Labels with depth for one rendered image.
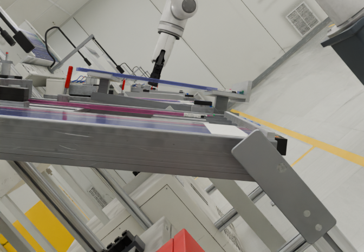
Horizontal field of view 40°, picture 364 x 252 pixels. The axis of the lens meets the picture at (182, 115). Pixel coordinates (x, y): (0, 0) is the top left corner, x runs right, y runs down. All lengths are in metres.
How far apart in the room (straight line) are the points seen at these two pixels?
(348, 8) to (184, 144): 0.80
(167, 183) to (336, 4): 1.14
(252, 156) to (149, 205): 1.57
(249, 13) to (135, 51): 2.08
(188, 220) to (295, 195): 1.56
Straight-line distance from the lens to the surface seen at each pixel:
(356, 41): 1.39
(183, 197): 2.21
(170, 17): 1.63
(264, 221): 1.70
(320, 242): 0.73
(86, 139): 0.73
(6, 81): 1.23
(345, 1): 1.41
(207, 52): 8.84
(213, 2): 8.95
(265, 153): 0.69
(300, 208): 0.71
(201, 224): 2.25
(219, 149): 0.72
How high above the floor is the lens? 0.87
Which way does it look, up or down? 3 degrees down
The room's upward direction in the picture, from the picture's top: 41 degrees counter-clockwise
